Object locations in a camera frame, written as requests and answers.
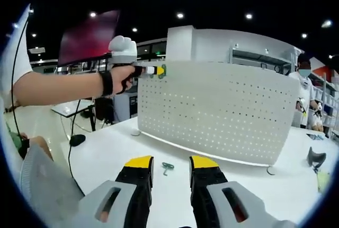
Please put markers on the white partition cabinet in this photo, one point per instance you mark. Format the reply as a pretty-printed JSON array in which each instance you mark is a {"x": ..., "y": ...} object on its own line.
[{"x": 206, "y": 45}]

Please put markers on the pale yellow object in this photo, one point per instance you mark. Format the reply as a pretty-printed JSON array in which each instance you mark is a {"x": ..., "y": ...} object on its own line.
[{"x": 323, "y": 181}]

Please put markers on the round ceiling downlights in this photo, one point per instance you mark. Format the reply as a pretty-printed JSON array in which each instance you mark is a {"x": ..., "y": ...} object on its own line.
[{"x": 249, "y": 16}]

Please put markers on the green hook assembly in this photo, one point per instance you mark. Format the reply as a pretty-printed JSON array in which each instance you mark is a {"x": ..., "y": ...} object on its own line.
[
  {"x": 163, "y": 72},
  {"x": 167, "y": 167}
]

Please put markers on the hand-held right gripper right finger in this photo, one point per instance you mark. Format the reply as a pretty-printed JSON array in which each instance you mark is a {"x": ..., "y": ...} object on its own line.
[{"x": 206, "y": 198}]

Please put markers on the white background desk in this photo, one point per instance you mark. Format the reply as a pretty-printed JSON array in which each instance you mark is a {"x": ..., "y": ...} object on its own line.
[{"x": 71, "y": 110}]

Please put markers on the black computer tower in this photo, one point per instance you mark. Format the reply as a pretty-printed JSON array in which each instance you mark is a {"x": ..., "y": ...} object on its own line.
[{"x": 104, "y": 110}]

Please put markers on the dark grey curved object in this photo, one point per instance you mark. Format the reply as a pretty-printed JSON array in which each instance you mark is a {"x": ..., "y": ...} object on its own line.
[{"x": 316, "y": 157}]

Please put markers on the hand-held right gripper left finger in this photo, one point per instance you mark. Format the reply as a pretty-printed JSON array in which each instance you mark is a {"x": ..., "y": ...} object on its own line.
[{"x": 137, "y": 198}]

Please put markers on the black computer mouse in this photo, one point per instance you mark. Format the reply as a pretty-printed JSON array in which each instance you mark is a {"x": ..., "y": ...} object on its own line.
[{"x": 77, "y": 140}]

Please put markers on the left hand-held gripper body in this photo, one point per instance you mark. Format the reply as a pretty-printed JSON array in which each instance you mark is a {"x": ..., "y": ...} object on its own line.
[{"x": 123, "y": 53}]

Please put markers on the white perforated mounting plate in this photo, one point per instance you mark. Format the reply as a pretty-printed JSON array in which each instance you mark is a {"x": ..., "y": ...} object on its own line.
[{"x": 212, "y": 116}]

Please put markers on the person's left hand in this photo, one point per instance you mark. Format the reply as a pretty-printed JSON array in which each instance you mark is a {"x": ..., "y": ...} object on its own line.
[{"x": 121, "y": 79}]

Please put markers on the small printed card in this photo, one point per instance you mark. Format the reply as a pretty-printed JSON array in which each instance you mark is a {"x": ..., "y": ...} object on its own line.
[{"x": 315, "y": 136}]

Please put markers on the grey ribbed device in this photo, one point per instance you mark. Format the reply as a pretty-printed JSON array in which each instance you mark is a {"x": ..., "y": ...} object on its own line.
[{"x": 45, "y": 180}]

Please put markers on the grey metal shelf rack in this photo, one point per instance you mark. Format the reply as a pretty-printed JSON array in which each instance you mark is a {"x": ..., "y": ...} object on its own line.
[{"x": 262, "y": 55}]

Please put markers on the large red wall screen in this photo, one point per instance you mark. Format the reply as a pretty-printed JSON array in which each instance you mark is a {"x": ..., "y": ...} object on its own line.
[{"x": 87, "y": 39}]

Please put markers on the person's white shirt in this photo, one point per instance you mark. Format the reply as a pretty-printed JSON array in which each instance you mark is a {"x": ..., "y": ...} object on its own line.
[{"x": 13, "y": 61}]

